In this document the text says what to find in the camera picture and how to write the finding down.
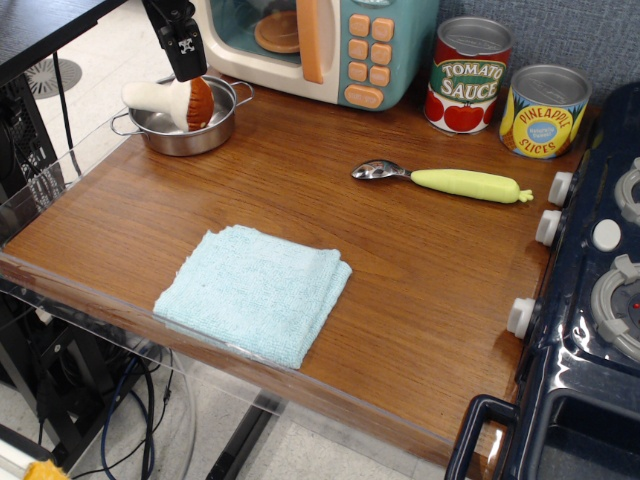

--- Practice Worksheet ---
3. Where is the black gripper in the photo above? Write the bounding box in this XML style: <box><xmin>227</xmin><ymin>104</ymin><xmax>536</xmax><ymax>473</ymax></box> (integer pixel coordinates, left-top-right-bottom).
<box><xmin>142</xmin><ymin>0</ymin><xmax>207</xmax><ymax>82</ymax></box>

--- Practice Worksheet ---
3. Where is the light blue cloth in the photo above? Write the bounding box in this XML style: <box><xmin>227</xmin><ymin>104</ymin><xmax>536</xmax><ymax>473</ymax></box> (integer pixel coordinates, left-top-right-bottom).
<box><xmin>153</xmin><ymin>225</ymin><xmax>352</xmax><ymax>369</ymax></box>

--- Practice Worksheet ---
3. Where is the plush mushroom toy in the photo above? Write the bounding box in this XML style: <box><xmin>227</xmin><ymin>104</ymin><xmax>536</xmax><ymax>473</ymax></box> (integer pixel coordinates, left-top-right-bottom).
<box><xmin>121</xmin><ymin>77</ymin><xmax>215</xmax><ymax>132</ymax></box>

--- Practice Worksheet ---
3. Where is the small steel pot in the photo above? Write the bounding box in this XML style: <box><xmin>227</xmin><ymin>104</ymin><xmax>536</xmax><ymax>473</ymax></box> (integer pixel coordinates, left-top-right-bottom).
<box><xmin>110</xmin><ymin>75</ymin><xmax>255</xmax><ymax>157</ymax></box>

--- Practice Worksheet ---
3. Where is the black desk left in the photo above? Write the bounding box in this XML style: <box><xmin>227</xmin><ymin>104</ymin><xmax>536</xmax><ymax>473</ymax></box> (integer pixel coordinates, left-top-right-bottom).
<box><xmin>1</xmin><ymin>0</ymin><xmax>124</xmax><ymax>86</ymax></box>

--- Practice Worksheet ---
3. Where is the toy microwave teal and cream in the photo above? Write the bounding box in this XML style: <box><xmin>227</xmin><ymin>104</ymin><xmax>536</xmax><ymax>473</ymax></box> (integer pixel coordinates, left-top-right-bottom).
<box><xmin>195</xmin><ymin>1</ymin><xmax>439</xmax><ymax>111</ymax></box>

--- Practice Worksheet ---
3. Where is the tomato sauce can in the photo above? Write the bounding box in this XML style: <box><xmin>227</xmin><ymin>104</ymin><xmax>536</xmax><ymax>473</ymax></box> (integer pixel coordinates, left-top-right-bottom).
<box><xmin>424</xmin><ymin>16</ymin><xmax>514</xmax><ymax>134</ymax></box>

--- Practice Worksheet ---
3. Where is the pineapple slices can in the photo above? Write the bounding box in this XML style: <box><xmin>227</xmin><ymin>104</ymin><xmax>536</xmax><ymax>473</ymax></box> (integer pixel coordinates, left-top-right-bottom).
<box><xmin>499</xmin><ymin>64</ymin><xmax>592</xmax><ymax>159</ymax></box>

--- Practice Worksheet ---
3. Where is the yellow object bottom left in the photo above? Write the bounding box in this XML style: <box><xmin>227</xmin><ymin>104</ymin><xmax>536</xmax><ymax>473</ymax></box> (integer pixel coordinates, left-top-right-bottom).
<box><xmin>22</xmin><ymin>460</ymin><xmax>69</xmax><ymax>480</ymax></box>

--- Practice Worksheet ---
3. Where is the dark blue toy stove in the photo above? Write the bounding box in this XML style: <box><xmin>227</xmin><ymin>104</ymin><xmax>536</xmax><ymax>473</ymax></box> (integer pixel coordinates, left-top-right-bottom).
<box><xmin>446</xmin><ymin>83</ymin><xmax>639</xmax><ymax>479</ymax></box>

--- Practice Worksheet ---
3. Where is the spoon with green carrot handle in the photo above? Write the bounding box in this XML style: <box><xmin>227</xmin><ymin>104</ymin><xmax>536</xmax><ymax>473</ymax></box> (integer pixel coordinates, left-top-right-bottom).
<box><xmin>351</xmin><ymin>159</ymin><xmax>534</xmax><ymax>204</ymax></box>

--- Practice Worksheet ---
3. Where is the black cable under table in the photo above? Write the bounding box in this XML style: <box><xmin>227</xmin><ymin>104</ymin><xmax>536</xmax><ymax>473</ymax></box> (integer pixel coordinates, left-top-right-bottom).
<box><xmin>74</xmin><ymin>349</ymin><xmax>176</xmax><ymax>480</ymax></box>

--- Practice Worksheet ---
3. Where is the blue cable under table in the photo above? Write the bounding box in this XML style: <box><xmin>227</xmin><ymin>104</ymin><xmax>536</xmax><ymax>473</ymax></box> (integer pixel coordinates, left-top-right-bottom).
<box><xmin>100</xmin><ymin>349</ymin><xmax>156</xmax><ymax>480</ymax></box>

